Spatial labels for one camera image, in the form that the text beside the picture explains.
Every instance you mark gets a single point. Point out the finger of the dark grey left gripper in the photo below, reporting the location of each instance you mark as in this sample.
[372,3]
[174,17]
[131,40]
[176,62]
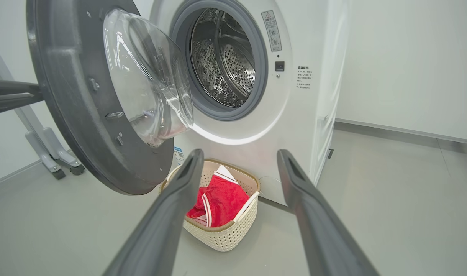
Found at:
[11,88]
[11,103]

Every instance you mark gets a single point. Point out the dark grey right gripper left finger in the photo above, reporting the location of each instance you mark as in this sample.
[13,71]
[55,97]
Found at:
[164,230]

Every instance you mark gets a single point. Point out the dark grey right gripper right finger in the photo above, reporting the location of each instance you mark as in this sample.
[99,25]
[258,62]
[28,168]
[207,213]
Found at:
[321,230]

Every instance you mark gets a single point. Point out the dark grey glass washer door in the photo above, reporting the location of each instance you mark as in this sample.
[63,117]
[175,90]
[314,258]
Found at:
[64,76]

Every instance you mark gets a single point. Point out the red white striped garment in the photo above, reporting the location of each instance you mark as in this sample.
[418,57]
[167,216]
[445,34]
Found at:
[227,199]

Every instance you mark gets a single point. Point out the cream perforated laundry basket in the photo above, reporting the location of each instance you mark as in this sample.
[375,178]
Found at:
[225,237]

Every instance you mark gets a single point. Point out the white front-load washing machine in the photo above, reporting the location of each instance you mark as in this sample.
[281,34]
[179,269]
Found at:
[306,115]

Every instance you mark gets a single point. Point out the black door latch socket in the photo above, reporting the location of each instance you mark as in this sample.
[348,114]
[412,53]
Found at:
[279,66]

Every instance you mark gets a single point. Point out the stainless steel washing machine drum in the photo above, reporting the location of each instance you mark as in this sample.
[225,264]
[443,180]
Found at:
[225,69]

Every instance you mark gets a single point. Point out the round filter cover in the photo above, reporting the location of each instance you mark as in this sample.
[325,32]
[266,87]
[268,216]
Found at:
[271,189]

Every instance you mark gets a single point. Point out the grey wheeled stand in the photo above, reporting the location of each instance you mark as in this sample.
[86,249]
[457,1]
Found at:
[51,153]

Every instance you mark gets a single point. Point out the blue energy label sticker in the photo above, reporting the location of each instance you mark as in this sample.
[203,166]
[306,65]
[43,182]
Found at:
[178,155]

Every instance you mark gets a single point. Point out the grey warning sticker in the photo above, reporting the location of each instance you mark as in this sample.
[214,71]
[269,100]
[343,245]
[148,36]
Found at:
[271,30]

